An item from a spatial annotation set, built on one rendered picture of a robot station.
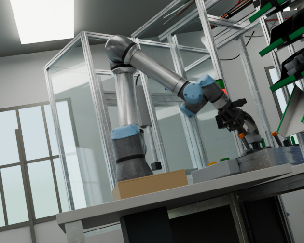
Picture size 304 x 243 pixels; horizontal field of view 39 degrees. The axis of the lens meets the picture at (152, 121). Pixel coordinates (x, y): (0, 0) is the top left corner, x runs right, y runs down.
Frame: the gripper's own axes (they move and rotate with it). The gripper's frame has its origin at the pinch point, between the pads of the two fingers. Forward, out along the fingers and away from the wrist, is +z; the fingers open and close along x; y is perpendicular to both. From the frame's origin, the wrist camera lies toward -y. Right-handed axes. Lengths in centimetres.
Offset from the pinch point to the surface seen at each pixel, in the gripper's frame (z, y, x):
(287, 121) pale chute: -1.9, 5.1, 21.3
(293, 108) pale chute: -1.9, -3.0, 22.3
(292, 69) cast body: -14.8, -10.6, 28.8
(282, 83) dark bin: -15.3, -1.5, 26.6
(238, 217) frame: 9.3, 41.5, -0.2
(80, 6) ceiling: -102, -205, -225
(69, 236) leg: -48, 96, 6
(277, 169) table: -16, 52, 39
